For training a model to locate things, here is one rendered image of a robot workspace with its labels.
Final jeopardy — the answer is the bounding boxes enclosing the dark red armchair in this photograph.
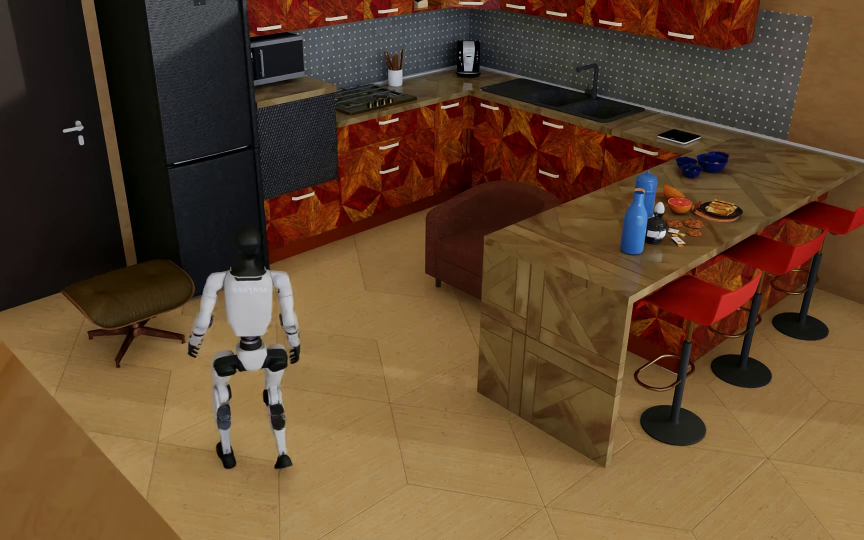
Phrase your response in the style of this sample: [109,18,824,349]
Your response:
[424,179,562,299]

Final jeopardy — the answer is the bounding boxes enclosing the white black robot pelvis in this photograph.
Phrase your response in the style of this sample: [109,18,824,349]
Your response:
[211,336,290,378]

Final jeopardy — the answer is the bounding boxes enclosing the white black right robot leg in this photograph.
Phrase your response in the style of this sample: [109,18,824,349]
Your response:
[262,364,295,471]

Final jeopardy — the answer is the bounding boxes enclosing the white black robot leg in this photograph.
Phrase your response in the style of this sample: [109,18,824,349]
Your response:
[211,366,239,471]
[262,364,295,471]

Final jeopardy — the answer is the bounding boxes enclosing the white black left robot leg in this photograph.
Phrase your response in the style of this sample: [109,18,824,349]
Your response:
[211,366,239,471]

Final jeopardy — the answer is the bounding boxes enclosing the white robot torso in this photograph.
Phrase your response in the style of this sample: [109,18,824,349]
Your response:
[222,268,278,339]

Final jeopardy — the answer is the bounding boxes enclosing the brown cushioned footstool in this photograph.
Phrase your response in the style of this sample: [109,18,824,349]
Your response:
[61,259,196,369]

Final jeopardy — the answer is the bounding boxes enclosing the black robot head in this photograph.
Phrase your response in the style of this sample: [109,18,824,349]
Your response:
[232,230,266,278]

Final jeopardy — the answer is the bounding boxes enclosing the light wooden partition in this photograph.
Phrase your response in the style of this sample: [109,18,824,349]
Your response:
[0,339,183,540]

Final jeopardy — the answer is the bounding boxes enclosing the dark perforated oven front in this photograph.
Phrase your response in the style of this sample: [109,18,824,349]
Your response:
[255,92,340,201]

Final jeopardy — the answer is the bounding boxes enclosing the black tall refrigerator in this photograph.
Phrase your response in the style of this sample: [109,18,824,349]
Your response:
[94,0,268,295]

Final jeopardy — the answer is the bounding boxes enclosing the red patterned lower cabinets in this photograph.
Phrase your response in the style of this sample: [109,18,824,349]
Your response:
[262,95,679,264]

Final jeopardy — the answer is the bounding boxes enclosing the red patterned cabinets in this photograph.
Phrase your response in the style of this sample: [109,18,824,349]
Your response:
[262,95,679,264]
[246,0,762,52]

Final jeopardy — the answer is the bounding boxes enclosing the wooden bar counter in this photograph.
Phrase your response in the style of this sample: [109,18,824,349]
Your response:
[476,112,864,468]

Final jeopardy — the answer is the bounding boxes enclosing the dark brown door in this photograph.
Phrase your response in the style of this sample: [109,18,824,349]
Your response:
[0,0,127,319]

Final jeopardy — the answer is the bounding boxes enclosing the black gas cooktop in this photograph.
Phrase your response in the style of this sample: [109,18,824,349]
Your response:
[334,84,419,116]

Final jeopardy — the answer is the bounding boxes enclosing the silver black microwave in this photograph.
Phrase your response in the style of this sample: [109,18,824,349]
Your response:
[249,33,307,86]

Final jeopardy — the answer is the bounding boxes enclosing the black silver coffee machine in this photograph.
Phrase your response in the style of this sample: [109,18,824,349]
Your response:
[455,39,483,78]

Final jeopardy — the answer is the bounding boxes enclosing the tall blue bottle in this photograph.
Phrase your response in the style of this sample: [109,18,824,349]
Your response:
[620,188,650,257]

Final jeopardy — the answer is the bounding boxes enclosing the black kitchen sink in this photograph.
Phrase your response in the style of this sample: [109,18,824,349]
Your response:
[480,77,646,125]

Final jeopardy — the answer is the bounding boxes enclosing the black round bottle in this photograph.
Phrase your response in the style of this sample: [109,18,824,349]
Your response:
[645,201,669,246]

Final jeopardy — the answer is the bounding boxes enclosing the short blue bottle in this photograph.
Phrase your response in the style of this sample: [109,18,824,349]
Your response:
[634,170,660,219]

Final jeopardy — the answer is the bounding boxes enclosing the black sink faucet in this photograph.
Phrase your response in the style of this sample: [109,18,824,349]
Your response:
[575,63,601,101]

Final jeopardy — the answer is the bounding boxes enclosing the red bar stool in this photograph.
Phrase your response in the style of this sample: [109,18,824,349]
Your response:
[771,192,864,343]
[710,228,830,390]
[633,270,765,449]

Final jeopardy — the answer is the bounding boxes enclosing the black plate with toast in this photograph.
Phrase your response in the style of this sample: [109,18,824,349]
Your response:
[693,199,744,224]

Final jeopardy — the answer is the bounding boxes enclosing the grey perforated backsplash panel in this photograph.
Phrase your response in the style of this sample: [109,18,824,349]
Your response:
[298,7,814,141]

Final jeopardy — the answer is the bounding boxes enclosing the red patterned upper cabinets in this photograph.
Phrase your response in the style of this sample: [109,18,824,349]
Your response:
[246,0,762,52]

